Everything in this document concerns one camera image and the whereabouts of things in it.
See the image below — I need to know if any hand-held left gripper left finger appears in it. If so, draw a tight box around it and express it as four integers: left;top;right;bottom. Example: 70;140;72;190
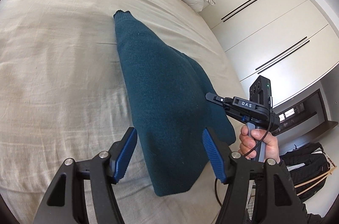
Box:
36;127;138;224

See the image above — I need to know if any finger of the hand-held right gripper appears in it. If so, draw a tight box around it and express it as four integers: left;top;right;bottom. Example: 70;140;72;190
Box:
205;92;239;115

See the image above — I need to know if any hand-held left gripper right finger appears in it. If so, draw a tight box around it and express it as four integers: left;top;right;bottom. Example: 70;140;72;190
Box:
202;129;309;224

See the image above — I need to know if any teal knit sweater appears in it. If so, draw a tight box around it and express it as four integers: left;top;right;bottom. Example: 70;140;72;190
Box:
113;10;237;197

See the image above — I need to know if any person's right forearm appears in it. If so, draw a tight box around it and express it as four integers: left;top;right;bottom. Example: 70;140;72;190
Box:
275;159;329;224

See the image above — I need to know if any person's right hand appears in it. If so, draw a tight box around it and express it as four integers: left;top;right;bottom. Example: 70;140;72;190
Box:
238;125;281;164

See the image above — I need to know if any black bag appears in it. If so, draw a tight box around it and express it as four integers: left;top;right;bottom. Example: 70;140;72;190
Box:
281;142;332;203

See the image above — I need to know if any white wardrobe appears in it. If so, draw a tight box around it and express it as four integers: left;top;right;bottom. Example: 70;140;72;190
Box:
191;0;339;108

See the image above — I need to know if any wooden stick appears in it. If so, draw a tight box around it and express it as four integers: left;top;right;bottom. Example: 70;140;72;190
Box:
295;170;334;188
297;174;330;196

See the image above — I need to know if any beige bed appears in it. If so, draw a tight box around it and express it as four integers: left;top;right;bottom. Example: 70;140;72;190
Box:
0;0;255;224

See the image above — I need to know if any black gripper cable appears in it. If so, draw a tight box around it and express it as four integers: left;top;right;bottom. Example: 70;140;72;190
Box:
215;99;273;207

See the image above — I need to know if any dark wooden wall shelf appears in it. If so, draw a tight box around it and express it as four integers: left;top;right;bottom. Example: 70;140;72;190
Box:
273;89;339;138

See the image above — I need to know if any long black wardrobe handle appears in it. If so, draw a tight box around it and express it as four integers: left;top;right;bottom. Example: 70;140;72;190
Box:
256;37;308;71
257;40;310;74
222;0;267;22
221;0;265;20

